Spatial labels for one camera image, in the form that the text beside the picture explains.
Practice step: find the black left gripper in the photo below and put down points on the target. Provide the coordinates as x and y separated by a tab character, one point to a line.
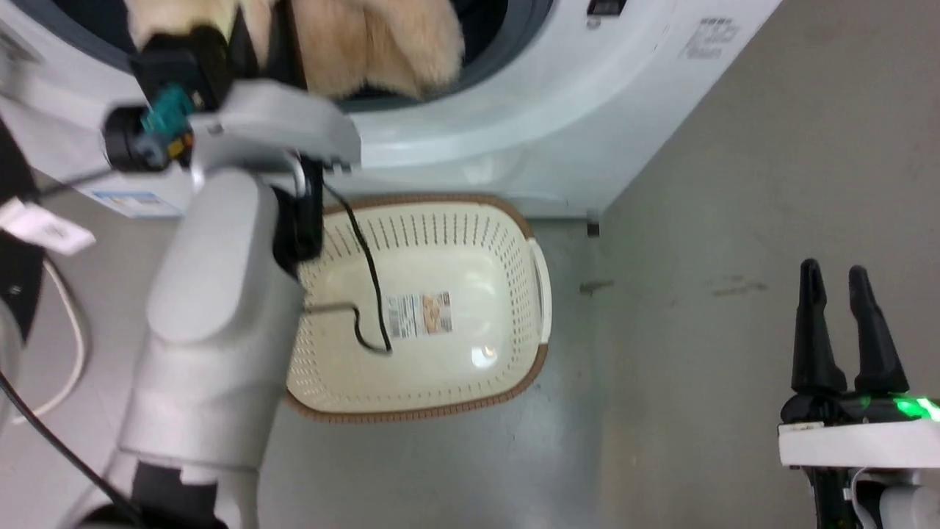
275	44

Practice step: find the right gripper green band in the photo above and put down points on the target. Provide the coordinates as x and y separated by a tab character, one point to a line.
859	441

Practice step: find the beige plush laundry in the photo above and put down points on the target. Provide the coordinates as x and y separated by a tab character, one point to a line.
367	44

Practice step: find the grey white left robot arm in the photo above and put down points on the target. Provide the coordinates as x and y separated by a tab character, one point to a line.
220	308

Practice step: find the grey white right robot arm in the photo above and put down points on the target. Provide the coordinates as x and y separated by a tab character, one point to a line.
881	503

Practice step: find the washing machine foot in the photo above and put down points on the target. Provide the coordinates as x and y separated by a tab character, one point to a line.
593	228

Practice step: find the white front-load washing machine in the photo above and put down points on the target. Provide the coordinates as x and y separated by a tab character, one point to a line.
558	110

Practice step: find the printed label sticker in basket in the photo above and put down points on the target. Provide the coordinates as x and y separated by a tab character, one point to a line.
418	314

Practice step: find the cream laundry basket brown rim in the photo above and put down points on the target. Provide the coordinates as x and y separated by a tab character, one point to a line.
455	345

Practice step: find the black plug with teal connector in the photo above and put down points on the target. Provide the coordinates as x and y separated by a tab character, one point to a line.
139	139

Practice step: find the blue energy label sticker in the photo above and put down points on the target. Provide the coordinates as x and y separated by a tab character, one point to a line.
136	203

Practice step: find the white paper tag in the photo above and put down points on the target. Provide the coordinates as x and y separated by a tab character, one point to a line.
45	226

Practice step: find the black panel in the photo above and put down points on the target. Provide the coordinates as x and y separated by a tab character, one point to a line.
16	220

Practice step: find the black left wrist camera block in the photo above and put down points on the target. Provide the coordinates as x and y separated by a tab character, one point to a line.
180	59

